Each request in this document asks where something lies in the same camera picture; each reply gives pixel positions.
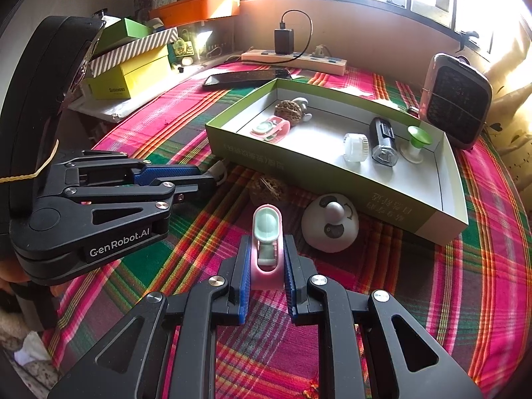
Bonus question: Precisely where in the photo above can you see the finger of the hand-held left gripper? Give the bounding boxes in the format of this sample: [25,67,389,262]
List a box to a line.
[37,176,217,231]
[52,152,201,186]

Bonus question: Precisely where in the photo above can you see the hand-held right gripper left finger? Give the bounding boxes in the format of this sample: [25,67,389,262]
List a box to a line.
[48,235,252,399]

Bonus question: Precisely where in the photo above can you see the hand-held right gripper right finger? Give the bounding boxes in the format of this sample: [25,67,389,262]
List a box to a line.
[283,235,485,399]

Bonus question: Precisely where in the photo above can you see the pink clip with mint pad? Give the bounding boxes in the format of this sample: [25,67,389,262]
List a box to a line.
[251,204,287,291]
[249,115,291,145]

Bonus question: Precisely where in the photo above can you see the green and white cardboard box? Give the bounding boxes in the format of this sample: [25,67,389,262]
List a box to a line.
[205,77,469,245]

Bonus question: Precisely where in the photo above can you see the brown walnut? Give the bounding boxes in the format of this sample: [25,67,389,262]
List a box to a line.
[274,100,307,127]
[248,175,288,207]

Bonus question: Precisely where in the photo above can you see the white ribbed cap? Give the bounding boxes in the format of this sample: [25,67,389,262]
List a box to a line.
[343,133,370,163]

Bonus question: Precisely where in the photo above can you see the green and white suction hook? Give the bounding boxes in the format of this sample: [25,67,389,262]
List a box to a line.
[400,126,433,164]

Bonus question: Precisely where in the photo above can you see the person's left hand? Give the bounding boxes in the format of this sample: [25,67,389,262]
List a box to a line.
[0,258,29,296]

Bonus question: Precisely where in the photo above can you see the white round device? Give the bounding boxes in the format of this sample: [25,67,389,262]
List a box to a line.
[301,194,360,253]

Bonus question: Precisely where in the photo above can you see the yellow box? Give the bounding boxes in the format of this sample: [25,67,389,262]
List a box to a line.
[81,46,172,100]

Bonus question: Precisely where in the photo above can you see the striped box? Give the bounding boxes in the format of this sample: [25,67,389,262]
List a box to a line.
[89,27,179,79]

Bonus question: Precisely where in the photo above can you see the black smartphone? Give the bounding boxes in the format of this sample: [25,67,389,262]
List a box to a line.
[202,68,294,89]

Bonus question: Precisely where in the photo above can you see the plaid tablecloth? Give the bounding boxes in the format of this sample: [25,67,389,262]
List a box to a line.
[42,60,532,399]

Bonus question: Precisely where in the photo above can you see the grey mushroom-shaped hook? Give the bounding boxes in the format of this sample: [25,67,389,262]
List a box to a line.
[291,96,312,123]

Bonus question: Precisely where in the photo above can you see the orange tray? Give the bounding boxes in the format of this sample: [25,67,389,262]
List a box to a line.
[149,0,241,28]

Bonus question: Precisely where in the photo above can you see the black charger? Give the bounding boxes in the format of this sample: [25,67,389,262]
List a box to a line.
[273,29,295,56]

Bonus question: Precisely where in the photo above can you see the black flashlight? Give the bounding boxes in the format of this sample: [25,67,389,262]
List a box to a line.
[369,117,402,166]

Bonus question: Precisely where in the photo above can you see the beige power strip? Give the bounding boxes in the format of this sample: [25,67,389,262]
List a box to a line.
[241,48,347,76]

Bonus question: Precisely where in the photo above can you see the white crumpled tissue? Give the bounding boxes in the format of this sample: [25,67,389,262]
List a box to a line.
[14,332,53,368]

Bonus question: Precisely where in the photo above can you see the pink and black heater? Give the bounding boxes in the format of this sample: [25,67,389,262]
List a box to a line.
[419,53,493,150]

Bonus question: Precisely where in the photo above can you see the cream patterned curtain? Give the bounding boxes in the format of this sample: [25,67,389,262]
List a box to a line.
[482,8,532,200]

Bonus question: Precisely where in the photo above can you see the black cable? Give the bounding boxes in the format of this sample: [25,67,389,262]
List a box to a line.
[279,9,313,65]

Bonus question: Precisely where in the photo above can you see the black window handle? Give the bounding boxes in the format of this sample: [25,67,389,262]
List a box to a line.
[455,29,478,51]

